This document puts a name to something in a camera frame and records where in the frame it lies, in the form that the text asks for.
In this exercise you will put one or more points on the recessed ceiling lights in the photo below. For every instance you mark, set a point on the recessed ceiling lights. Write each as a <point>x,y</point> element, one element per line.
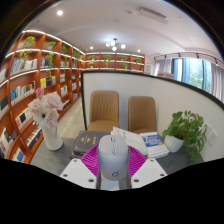
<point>59,12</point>

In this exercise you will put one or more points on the thick white book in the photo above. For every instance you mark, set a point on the thick white book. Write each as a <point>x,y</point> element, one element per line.
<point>131,138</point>

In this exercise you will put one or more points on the ceiling chandelier lamp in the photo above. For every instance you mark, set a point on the ceiling chandelier lamp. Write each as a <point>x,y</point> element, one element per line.
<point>114,43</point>

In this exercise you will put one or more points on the dark hardcover book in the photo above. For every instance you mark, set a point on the dark hardcover book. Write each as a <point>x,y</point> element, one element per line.
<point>88,141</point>

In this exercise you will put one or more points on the black track light rail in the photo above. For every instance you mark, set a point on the black track light rail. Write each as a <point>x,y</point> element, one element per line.
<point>186,54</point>

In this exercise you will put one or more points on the ceiling air vent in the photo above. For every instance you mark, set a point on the ceiling air vent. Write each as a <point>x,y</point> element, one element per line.
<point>151,14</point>

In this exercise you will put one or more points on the white wall socket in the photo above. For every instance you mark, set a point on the white wall socket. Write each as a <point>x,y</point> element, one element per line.
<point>212,136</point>

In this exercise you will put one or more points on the white computer mouse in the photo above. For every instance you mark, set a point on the white computer mouse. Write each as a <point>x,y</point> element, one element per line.
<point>113,163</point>

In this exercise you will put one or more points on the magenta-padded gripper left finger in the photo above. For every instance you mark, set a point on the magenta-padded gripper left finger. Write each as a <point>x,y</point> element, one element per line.
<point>78,171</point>

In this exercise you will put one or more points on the window with blue frame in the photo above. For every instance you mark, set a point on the window with blue frame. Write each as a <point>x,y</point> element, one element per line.
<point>193,71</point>

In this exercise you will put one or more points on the white vase with pink flowers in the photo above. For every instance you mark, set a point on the white vase with pink flowers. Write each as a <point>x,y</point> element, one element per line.
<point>51,138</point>

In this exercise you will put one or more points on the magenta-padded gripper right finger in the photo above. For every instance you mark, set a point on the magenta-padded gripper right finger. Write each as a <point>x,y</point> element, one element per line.
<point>148,171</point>

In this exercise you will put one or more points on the white book with blue cover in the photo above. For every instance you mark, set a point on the white book with blue cover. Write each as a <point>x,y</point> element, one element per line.
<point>155,145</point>

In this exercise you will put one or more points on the white curtain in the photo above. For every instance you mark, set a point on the white curtain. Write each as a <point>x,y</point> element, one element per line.
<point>218,81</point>
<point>162,66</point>

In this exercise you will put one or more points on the orange bookshelf unit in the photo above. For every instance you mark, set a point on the orange bookshelf unit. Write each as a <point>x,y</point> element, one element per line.
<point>33,80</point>

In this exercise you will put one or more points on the tan upholstered chair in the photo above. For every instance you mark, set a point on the tan upholstered chair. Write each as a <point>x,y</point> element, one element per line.
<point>142,115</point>
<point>103,110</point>

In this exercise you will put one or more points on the green plant in white pot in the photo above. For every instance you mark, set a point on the green plant in white pot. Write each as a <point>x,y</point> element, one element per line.
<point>185,128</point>

